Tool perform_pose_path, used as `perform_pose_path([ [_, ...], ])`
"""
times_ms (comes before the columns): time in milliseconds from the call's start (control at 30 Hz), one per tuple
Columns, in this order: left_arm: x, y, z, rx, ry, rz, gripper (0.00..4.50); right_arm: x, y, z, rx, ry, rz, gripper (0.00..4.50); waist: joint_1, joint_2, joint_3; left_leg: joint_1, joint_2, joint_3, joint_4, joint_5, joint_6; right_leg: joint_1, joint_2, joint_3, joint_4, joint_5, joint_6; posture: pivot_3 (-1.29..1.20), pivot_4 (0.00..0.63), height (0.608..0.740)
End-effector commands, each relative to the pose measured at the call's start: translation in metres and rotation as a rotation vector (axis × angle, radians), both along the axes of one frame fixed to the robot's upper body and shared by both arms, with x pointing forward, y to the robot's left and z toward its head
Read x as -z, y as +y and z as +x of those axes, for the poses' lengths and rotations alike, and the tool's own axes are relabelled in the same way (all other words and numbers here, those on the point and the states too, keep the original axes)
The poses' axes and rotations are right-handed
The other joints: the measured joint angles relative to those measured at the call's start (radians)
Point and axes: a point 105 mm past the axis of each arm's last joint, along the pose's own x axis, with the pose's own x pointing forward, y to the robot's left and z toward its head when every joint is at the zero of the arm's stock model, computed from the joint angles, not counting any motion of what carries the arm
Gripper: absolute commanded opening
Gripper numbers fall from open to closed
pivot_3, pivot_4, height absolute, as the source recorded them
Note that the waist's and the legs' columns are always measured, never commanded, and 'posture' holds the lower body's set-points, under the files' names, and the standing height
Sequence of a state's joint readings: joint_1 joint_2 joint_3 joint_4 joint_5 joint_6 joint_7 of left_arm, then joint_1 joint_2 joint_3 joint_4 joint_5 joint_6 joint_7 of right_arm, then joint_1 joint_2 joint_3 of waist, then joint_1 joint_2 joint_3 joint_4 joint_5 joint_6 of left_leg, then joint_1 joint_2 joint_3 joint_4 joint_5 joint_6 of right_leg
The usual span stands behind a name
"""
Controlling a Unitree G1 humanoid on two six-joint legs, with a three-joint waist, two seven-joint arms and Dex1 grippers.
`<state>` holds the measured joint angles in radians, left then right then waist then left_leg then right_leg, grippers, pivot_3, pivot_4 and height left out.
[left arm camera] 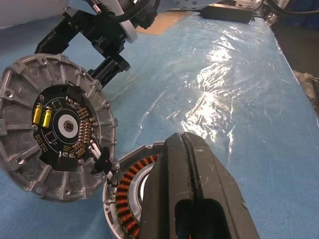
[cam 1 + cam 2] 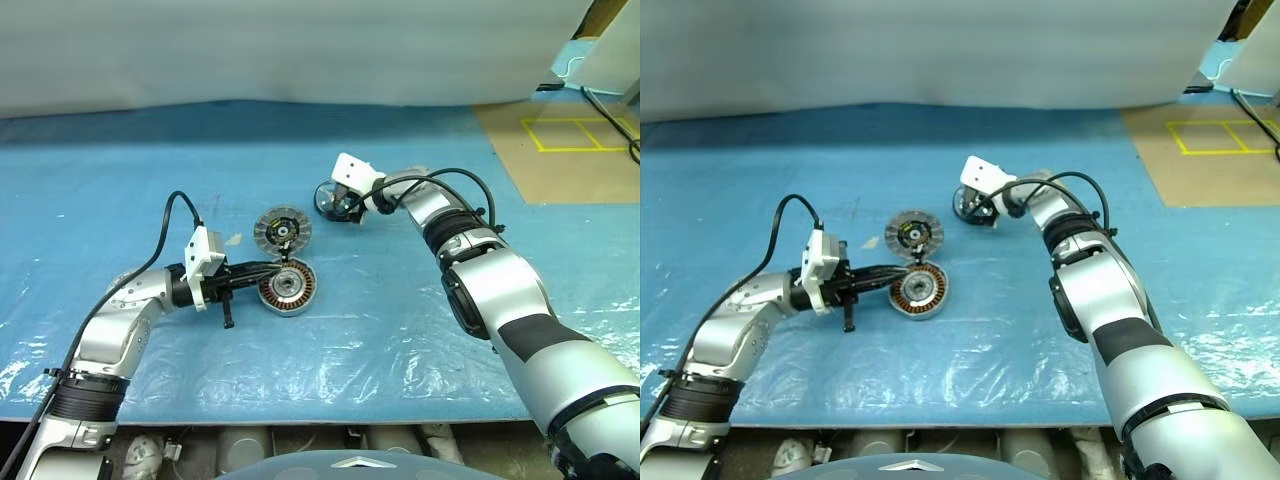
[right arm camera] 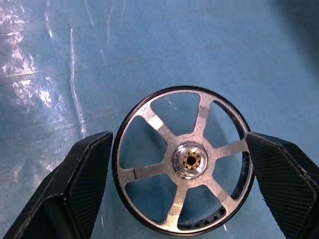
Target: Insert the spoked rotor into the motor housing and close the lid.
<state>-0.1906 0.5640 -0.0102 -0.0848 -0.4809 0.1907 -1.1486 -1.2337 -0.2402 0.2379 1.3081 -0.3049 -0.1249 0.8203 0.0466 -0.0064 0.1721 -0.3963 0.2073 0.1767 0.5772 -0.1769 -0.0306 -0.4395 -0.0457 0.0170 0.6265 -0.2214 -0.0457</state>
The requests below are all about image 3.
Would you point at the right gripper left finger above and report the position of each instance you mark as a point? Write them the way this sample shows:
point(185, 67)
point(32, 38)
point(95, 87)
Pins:
point(62, 189)

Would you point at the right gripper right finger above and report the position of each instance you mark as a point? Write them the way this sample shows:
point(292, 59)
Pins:
point(286, 184)

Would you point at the black-rimmed silver spoked rotor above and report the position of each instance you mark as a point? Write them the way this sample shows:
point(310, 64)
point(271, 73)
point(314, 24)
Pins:
point(179, 144)

